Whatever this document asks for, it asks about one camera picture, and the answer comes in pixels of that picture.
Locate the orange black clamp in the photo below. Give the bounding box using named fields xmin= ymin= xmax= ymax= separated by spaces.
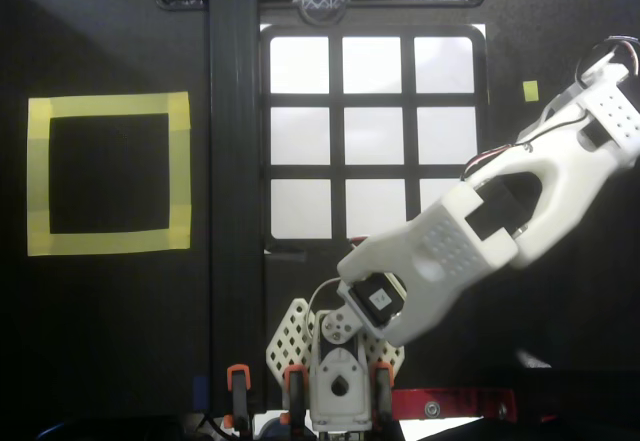
xmin=282 ymin=364 xmax=310 ymax=427
xmin=225 ymin=364 xmax=253 ymax=437
xmin=370 ymin=360 xmax=396 ymax=420

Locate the black grid frame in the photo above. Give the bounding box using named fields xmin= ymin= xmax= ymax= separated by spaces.
xmin=258 ymin=24 xmax=496 ymax=253

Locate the yellow tape square outline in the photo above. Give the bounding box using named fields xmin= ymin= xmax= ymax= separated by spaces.
xmin=27 ymin=91 xmax=192 ymax=257

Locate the white perforated base plate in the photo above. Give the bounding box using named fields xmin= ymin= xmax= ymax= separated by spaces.
xmin=264 ymin=298 xmax=407 ymax=387

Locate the red bracket with bolt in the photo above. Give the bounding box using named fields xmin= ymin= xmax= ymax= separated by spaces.
xmin=392 ymin=386 xmax=517 ymax=420

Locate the black white arm cable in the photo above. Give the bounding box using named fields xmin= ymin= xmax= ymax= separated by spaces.
xmin=458 ymin=114 xmax=590 ymax=180

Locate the black loop handle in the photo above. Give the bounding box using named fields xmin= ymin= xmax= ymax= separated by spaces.
xmin=296 ymin=3 xmax=349 ymax=26

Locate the white base cable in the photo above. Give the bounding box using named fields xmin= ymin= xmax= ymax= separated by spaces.
xmin=305 ymin=276 xmax=347 ymax=315

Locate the black ribbed rail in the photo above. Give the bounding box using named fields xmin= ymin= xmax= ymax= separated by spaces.
xmin=207 ymin=0 xmax=265 ymax=412

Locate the blue tape piece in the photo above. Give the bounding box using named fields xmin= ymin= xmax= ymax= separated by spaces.
xmin=192 ymin=375 xmax=210 ymax=410

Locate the white paper sheet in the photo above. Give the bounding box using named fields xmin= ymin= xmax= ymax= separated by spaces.
xmin=259 ymin=23 xmax=489 ymax=255

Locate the red white black servo cable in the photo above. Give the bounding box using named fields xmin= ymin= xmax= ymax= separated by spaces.
xmin=574 ymin=35 xmax=640 ymax=87

